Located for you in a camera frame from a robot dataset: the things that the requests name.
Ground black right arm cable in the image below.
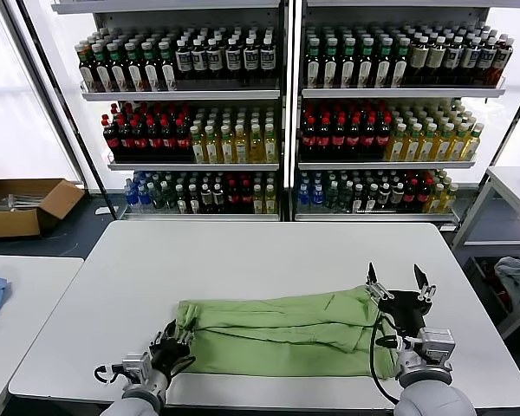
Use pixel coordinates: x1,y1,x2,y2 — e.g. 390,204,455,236
369,315,402,404

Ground white side table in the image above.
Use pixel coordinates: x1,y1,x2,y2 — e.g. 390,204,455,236
0,253,86,416

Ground red cloth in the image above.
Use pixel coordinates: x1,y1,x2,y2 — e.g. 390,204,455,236
489,259,515,313

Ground reddish drink bottle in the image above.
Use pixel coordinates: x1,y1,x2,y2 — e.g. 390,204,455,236
496,37,516,86

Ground clear wrapped silver rods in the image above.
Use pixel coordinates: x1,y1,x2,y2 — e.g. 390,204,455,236
0,192,42,212

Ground yellow juice bottle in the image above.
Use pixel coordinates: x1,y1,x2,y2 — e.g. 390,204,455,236
385,123,407,162
189,124,206,164
263,122,279,164
401,123,422,162
248,123,264,164
233,123,250,164
218,124,236,164
204,124,221,164
432,123,455,162
417,123,439,162
463,123,484,161
449,123,471,162

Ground light green polo shirt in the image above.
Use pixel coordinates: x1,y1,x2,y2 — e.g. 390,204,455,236
175,283,402,380

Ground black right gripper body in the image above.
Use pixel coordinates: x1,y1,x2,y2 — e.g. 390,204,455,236
379,290,432,339

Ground dark bottle white blue label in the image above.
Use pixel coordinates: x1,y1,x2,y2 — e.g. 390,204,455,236
224,37,243,81
444,36,464,85
242,37,260,81
191,37,208,81
479,37,499,85
174,37,192,81
259,36,276,81
206,37,224,81
462,36,482,85

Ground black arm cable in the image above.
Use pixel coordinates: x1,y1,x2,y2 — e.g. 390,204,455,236
369,315,402,404
94,365,125,385

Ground cola bottle red cap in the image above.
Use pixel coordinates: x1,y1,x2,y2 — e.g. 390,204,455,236
116,116,134,159
375,113,393,158
346,113,363,158
146,116,163,159
131,116,149,159
331,113,348,158
175,116,192,159
102,114,120,159
315,113,333,158
300,113,317,158
160,116,178,159
361,113,378,158

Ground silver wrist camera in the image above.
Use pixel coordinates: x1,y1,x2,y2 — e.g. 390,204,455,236
418,328,456,369
120,353,153,382

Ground brown cardboard box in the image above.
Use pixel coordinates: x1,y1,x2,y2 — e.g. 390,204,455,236
0,177,87,239

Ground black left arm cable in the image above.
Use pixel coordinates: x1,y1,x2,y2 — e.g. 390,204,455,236
94,365,125,385

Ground grey crumpled cloth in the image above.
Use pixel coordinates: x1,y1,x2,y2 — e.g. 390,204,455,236
493,255,520,304

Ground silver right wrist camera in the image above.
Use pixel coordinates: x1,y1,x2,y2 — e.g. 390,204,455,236
418,328,456,369

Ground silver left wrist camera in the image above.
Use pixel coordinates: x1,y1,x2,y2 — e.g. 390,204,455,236
120,353,153,382

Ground dark bottle beige label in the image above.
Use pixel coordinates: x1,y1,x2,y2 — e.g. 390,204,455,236
426,36,446,85
409,36,429,85

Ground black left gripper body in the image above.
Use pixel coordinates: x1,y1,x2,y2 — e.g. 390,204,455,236
149,341,196,378

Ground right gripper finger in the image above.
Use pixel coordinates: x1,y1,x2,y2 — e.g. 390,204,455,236
414,263,437,301
366,262,393,301

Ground dark bottle green label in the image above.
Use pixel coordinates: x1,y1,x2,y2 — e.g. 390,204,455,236
107,41,127,92
90,42,111,92
374,36,393,88
339,37,358,88
158,39,179,91
77,40,95,92
140,41,161,92
392,36,411,88
124,41,144,92
305,37,323,88
356,37,376,88
322,37,340,88

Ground black window frame post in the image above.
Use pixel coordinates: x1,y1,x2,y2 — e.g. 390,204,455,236
457,80,520,226
15,0,119,220

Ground grey shelf unit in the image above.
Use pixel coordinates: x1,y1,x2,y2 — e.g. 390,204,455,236
50,0,287,222
292,0,510,224

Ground grey metal frame table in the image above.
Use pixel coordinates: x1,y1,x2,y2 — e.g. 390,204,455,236
450,165,520,341

